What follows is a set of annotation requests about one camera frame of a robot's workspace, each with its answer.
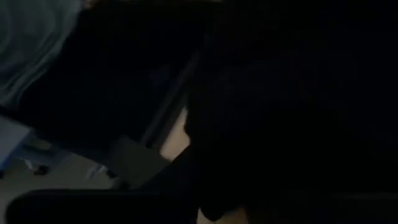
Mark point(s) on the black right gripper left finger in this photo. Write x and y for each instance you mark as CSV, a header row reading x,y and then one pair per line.
x,y
109,208

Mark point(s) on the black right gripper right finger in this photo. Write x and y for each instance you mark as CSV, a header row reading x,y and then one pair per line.
x,y
326,210

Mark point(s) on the grey Reebok t-shirt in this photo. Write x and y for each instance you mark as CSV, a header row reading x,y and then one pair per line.
x,y
28,40

